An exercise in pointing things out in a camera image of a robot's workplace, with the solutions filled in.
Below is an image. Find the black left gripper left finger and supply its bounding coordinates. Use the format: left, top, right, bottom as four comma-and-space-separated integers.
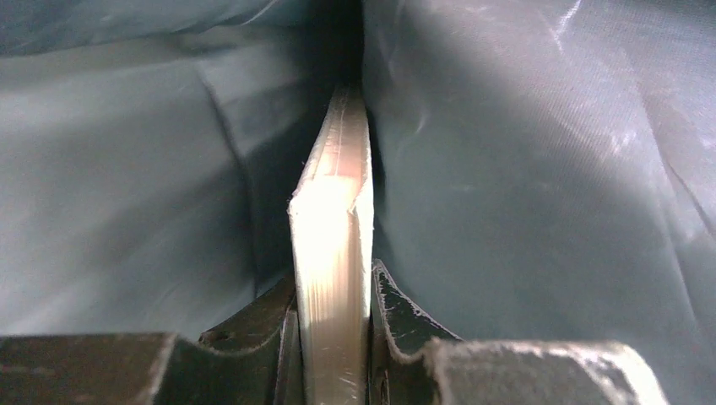
1, 277, 303, 404

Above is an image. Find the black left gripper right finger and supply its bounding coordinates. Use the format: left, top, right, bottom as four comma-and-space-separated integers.
369, 260, 668, 405

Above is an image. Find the silver foil booklet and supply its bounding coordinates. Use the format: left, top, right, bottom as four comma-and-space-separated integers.
288, 88, 372, 404

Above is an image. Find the black fabric student bag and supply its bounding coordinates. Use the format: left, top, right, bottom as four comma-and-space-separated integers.
1, 1, 715, 404

